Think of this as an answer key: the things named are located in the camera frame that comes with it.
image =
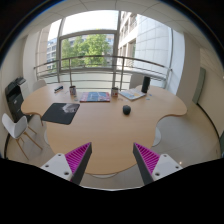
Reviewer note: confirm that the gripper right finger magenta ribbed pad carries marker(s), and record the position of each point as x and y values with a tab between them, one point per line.
153	166

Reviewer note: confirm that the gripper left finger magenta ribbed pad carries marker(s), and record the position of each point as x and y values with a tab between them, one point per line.
70	166

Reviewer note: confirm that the black mouse pad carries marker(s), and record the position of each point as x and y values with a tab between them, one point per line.
61	113

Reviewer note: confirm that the black computer mouse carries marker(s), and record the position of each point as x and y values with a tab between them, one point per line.
126	110

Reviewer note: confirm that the white chair wooden legs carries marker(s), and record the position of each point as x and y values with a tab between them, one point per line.
17	129

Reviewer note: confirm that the dark mug left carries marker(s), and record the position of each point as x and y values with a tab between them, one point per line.
72	90

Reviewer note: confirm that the black remote control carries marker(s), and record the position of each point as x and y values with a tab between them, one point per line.
58	88

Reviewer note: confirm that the black cylindrical speaker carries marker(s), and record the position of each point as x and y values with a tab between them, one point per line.
146	84

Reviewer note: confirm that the grey chair behind table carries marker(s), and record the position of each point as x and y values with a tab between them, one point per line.
136	80

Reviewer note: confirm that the white chair behind table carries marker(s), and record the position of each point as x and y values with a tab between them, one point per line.
39	84

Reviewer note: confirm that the black printer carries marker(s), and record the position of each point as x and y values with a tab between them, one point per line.
16	92

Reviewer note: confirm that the metal balcony railing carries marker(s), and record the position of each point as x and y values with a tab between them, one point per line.
100	71

